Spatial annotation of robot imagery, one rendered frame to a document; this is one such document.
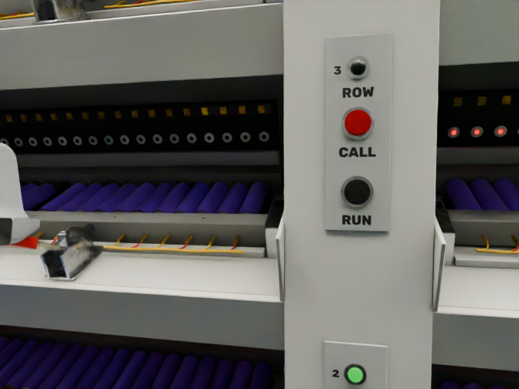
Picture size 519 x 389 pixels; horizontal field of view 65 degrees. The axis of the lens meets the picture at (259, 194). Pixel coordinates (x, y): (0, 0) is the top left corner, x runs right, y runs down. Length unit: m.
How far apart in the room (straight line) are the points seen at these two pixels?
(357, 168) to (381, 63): 0.07
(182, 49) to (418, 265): 0.21
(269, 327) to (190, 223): 0.11
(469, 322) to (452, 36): 0.18
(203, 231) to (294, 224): 0.10
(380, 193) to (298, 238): 0.06
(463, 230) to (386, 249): 0.09
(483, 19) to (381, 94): 0.07
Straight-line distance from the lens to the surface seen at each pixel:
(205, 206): 0.38
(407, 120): 0.27
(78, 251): 0.36
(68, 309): 0.37
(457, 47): 0.30
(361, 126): 0.26
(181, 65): 0.31
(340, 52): 0.27
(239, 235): 0.34
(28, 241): 0.33
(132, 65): 0.33
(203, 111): 0.45
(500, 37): 0.30
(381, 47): 0.28
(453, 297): 0.30
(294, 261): 0.28
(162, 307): 0.32
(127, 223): 0.37
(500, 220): 0.35
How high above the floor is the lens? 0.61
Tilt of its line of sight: 4 degrees down
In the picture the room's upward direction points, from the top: straight up
